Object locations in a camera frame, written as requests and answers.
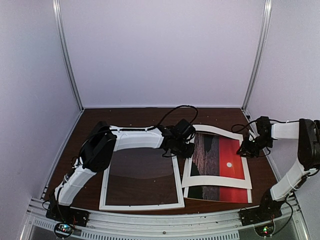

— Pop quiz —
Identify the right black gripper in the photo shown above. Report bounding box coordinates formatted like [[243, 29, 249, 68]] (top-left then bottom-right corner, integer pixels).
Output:
[[236, 135, 273, 158]]

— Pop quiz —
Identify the red and grey photo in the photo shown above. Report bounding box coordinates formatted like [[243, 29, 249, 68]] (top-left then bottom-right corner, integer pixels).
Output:
[[183, 132, 253, 204]]

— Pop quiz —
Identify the white mat board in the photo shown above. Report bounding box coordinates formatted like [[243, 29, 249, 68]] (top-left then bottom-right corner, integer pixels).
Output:
[[182, 124, 252, 189]]

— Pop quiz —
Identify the clear acrylic sheet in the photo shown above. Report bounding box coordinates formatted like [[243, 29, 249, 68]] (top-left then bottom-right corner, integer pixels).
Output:
[[105, 148, 178, 206]]

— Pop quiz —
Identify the white picture frame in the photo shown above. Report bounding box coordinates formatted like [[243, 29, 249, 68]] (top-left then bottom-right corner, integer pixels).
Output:
[[99, 148, 185, 212]]

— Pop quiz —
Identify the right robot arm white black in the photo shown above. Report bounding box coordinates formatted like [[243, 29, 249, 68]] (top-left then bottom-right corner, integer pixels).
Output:
[[236, 116, 320, 221]]

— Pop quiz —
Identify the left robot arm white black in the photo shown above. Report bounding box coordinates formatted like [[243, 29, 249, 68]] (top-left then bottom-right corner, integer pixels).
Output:
[[49, 119, 196, 222]]

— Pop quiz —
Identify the right controller board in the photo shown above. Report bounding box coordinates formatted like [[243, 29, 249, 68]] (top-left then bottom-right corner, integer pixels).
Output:
[[254, 222, 275, 238]]

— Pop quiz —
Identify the controller board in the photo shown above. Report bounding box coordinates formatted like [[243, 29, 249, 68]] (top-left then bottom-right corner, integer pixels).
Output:
[[53, 222, 74, 239], [254, 222, 275, 238]]

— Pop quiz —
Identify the left controller board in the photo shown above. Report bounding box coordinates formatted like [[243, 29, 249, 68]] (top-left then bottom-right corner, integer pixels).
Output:
[[53, 222, 74, 239]]

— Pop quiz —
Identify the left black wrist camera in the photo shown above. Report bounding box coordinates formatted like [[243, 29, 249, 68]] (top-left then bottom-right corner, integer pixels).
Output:
[[173, 118, 196, 139]]

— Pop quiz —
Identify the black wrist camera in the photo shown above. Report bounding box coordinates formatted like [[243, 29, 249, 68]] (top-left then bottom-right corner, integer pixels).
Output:
[[255, 116, 272, 138], [173, 118, 196, 139]]

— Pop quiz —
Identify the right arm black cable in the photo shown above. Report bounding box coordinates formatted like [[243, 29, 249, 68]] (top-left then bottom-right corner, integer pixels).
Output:
[[230, 119, 261, 137]]

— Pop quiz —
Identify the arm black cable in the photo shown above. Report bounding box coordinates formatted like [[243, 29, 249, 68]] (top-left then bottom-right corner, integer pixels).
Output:
[[230, 119, 261, 137], [154, 104, 198, 131]]

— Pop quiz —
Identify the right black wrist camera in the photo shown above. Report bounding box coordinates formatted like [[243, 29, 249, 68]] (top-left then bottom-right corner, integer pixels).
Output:
[[255, 116, 272, 138]]

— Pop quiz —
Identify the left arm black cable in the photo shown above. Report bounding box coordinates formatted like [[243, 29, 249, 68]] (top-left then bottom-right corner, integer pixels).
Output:
[[154, 104, 198, 131]]

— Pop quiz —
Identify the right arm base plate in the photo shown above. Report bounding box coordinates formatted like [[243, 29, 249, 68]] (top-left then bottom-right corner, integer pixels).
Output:
[[238, 207, 282, 226]]

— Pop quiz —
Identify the front aluminium rail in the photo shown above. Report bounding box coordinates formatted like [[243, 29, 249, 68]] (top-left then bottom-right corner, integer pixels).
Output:
[[18, 197, 311, 240]]

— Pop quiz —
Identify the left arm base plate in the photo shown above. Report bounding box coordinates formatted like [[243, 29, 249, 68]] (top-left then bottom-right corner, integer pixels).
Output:
[[45, 205, 90, 227]]

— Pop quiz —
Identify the right aluminium corner post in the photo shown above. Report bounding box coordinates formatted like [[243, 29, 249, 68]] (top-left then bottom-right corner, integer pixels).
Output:
[[241, 0, 273, 112]]

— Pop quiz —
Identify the aluminium corner post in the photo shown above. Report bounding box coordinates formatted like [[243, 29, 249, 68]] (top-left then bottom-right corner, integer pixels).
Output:
[[52, 0, 84, 112], [241, 0, 273, 112]]

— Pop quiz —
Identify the left aluminium corner post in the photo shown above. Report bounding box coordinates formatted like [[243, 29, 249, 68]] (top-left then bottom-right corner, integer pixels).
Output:
[[52, 0, 84, 112]]

